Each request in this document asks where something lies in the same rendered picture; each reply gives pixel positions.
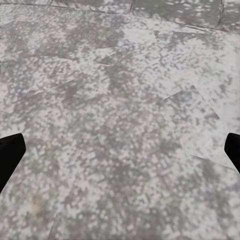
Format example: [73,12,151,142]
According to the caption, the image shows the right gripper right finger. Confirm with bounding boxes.
[224,133,240,173]

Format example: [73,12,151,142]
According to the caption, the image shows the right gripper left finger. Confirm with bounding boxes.
[0,133,26,193]

